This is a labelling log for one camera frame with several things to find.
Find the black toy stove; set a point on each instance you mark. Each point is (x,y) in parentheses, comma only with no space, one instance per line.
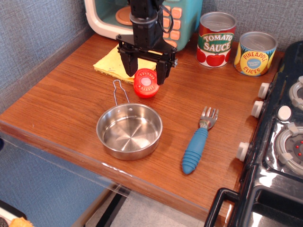
(271,182)

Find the orange fuzzy object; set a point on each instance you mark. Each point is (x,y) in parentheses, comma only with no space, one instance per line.
(20,222)

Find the pineapple slices can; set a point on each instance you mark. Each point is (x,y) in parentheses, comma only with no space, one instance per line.
(255,53)

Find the toy microwave oven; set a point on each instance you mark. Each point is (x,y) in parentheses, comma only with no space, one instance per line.
(185,15)

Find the orange microwave turntable plate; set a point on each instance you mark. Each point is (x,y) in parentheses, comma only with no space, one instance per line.
(123,16)

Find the tomato sauce can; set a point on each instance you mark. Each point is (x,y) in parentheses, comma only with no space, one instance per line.
(215,38)

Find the yellow cloth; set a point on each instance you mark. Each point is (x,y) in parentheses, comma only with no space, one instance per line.
(112,65)

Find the white stove knob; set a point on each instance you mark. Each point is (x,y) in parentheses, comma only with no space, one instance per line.
(257,107)
(263,90)
(242,150)

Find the blue handled fork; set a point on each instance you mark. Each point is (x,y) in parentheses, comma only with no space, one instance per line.
(197,143)

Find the red toy tomato slice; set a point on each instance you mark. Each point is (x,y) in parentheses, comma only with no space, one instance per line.
(145,83)

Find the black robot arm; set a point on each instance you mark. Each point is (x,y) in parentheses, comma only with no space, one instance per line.
(146,7)

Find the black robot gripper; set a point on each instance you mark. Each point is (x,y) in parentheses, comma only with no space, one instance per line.
(147,43)

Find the stainless steel pot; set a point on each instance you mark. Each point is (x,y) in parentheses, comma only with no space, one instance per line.
(129,131)

